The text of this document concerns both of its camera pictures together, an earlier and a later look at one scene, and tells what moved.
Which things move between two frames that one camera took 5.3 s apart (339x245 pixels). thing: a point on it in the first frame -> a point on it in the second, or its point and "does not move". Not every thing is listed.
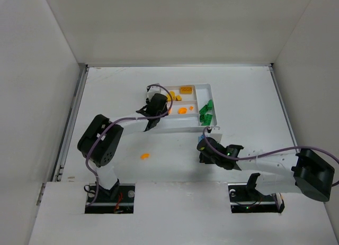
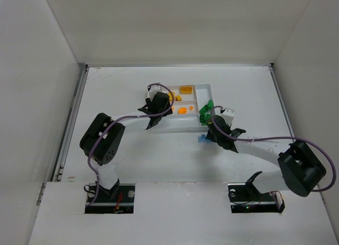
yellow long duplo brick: (186, 90) does not move
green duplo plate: (210, 104) does not move
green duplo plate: (204, 109) does not move
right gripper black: (205, 153) -> (228, 138)
